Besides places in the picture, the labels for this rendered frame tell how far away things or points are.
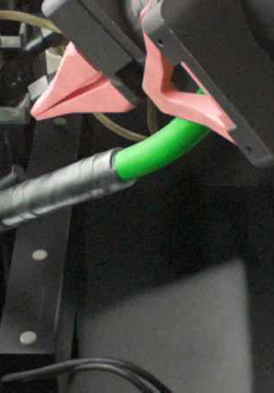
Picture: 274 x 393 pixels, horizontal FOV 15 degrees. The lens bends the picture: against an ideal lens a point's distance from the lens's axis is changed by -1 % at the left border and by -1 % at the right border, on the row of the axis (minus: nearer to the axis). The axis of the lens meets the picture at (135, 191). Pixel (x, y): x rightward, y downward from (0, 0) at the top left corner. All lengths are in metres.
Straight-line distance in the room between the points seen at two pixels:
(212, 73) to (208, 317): 0.58
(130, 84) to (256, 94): 0.21
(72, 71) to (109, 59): 0.03
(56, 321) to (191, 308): 0.24
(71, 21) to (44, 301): 0.24
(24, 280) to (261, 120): 0.40
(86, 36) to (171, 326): 0.41
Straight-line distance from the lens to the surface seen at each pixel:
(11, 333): 0.68
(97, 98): 0.55
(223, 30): 0.34
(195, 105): 0.41
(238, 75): 0.34
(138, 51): 0.52
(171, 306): 0.90
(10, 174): 0.63
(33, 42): 0.77
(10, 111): 0.61
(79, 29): 0.53
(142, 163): 0.45
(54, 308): 0.69
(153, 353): 0.87
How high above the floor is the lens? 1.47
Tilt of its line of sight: 39 degrees down
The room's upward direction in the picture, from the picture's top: 1 degrees counter-clockwise
